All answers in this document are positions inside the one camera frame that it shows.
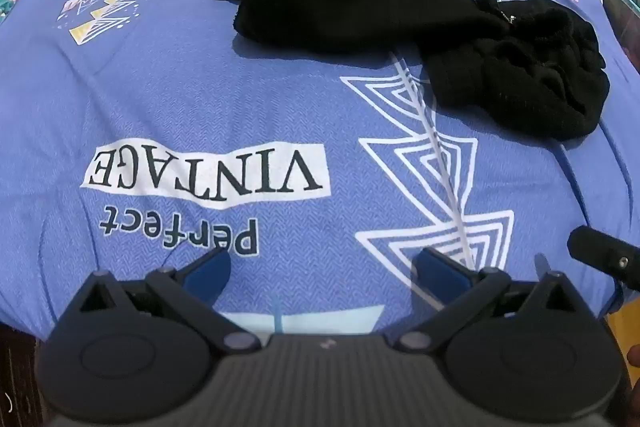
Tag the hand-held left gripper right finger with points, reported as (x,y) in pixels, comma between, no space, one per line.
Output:
(439,271)

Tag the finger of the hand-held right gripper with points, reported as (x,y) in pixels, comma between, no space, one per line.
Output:
(600,252)

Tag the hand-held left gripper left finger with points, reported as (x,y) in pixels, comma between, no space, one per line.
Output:
(211,274)

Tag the black pants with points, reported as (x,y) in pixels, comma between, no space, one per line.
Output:
(390,17)

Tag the blue printed blanket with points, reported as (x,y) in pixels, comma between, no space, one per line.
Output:
(210,97)

